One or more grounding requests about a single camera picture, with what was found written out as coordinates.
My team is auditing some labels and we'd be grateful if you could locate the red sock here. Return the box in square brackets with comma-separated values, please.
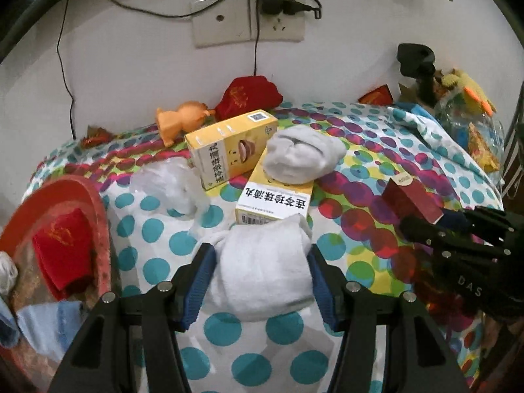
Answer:
[32, 208, 96, 300]

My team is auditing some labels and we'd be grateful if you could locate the clear plastic bag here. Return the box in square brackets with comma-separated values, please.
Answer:
[130, 160, 210, 236]

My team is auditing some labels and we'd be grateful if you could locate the thin black cable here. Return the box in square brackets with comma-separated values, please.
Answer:
[56, 0, 78, 140]

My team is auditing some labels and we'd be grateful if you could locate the white sock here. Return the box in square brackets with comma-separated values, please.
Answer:
[202, 215, 318, 323]

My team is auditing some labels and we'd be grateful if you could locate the blue-grey sock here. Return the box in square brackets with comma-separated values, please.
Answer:
[0, 252, 20, 346]

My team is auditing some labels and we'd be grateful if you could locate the red packet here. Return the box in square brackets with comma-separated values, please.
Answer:
[358, 84, 393, 105]

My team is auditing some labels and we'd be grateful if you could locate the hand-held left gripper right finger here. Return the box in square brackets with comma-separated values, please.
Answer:
[307, 244, 476, 393]

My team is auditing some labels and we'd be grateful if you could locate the round red tray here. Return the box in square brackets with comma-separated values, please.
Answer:
[0, 174, 123, 393]

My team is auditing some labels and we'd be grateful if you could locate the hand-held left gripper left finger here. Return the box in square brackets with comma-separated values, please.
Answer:
[49, 243, 217, 393]

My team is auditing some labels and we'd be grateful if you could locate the polka dot cloth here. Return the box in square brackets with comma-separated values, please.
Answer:
[22, 99, 505, 393]

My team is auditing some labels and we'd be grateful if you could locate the grey sock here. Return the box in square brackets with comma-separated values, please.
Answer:
[262, 126, 346, 184]

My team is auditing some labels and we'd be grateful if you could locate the red cloth pouch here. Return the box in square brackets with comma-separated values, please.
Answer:
[215, 75, 283, 122]

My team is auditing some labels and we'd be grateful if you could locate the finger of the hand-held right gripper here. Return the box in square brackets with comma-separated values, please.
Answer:
[399, 216, 492, 260]
[441, 207, 524, 246]

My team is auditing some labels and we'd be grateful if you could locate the light blue sock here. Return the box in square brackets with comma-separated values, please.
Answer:
[16, 300, 88, 361]

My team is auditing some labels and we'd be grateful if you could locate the maroon box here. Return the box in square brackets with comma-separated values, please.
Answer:
[382, 174, 445, 225]

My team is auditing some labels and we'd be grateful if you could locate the white wall socket plate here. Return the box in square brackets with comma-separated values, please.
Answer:
[190, 0, 306, 47]

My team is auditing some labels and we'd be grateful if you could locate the orange toy pig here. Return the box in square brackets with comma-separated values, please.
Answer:
[156, 102, 215, 147]

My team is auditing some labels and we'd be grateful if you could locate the plastic bag of snacks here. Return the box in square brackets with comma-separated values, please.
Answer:
[434, 90, 506, 181]

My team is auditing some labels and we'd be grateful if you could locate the red candy wrapper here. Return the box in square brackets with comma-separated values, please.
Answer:
[81, 126, 113, 148]

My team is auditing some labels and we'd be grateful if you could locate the black adapter cable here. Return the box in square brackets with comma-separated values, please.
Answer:
[253, 12, 263, 76]

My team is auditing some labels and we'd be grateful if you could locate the black clamp stand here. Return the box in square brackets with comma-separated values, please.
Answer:
[396, 43, 438, 105]

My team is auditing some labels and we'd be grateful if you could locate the yellow plush toy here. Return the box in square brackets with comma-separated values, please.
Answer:
[436, 67, 498, 115]

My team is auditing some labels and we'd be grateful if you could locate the yellow medicine box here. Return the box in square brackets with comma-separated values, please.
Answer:
[234, 164, 315, 227]
[184, 111, 280, 191]

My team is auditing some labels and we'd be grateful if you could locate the black plug with cable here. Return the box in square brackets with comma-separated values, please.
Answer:
[282, 0, 323, 20]

